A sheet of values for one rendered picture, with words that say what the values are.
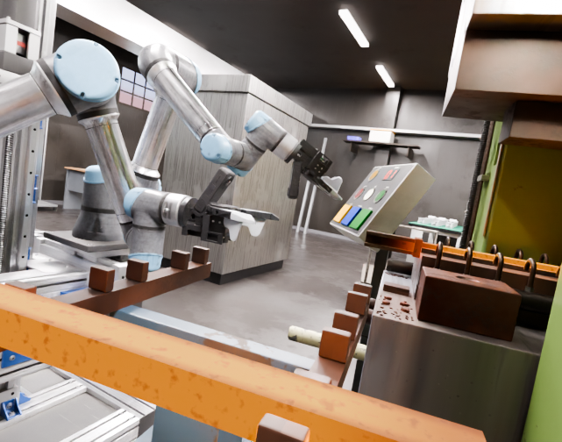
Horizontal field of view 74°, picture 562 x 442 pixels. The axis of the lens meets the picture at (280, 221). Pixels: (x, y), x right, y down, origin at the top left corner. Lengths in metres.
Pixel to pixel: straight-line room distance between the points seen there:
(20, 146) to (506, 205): 1.23
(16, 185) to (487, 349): 1.17
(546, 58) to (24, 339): 0.73
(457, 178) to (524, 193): 8.21
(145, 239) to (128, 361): 0.71
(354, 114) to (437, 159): 2.28
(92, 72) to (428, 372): 0.78
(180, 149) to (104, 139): 3.12
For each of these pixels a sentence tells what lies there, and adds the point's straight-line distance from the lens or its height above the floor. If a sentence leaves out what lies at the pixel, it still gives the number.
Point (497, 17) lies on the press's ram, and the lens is 0.70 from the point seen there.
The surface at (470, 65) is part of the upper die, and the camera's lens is 0.72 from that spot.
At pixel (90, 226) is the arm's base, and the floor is 0.86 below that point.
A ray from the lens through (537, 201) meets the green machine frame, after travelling 0.97.
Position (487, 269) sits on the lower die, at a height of 0.99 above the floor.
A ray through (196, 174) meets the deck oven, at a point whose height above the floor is 1.05.
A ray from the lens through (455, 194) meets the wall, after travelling 9.14.
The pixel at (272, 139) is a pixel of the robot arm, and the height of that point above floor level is 1.20.
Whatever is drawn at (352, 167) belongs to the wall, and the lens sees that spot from 9.61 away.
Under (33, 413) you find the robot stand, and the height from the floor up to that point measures 0.22.
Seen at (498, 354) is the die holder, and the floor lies 0.90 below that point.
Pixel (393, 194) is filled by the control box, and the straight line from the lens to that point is 1.15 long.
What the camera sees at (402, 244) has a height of 1.00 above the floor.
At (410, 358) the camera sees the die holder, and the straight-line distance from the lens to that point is 0.57.
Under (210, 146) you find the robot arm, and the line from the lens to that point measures 1.00.
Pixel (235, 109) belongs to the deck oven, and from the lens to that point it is 3.77.
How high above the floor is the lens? 1.07
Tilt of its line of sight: 5 degrees down
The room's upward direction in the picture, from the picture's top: 9 degrees clockwise
